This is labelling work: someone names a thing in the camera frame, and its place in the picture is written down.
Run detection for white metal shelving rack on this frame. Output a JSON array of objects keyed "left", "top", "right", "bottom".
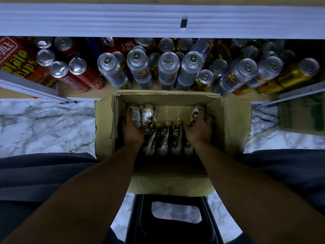
[{"left": 0, "top": 0, "right": 325, "bottom": 107}]

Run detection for person's right hand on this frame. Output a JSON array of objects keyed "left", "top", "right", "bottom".
[{"left": 183, "top": 107, "right": 213, "bottom": 148}]

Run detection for person's right forearm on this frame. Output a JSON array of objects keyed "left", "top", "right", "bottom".
[{"left": 193, "top": 142, "right": 325, "bottom": 244}]

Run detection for row of silver cans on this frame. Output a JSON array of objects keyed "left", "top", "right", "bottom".
[{"left": 32, "top": 37, "right": 321, "bottom": 97}]

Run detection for Kopiko bottles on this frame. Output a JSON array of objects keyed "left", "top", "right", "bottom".
[{"left": 125, "top": 102, "right": 207, "bottom": 159}]

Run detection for person's left forearm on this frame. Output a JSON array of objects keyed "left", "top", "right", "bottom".
[{"left": 0, "top": 141, "right": 143, "bottom": 244}]

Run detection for black plastic stool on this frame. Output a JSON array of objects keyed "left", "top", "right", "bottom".
[{"left": 125, "top": 192, "right": 225, "bottom": 244}]

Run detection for large red chips packet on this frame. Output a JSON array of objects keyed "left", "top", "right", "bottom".
[{"left": 0, "top": 36, "right": 58, "bottom": 90}]

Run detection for brown cardboard box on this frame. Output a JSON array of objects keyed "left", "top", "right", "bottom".
[{"left": 94, "top": 89, "right": 253, "bottom": 198}]

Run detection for person's grey trousers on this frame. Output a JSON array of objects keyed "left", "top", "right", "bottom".
[{"left": 0, "top": 148, "right": 325, "bottom": 244}]

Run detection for person's left hand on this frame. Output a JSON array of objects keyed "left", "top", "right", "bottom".
[{"left": 120, "top": 109, "right": 148, "bottom": 148}]

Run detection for plain brown carton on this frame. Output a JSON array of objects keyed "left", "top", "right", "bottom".
[{"left": 277, "top": 92, "right": 325, "bottom": 137}]

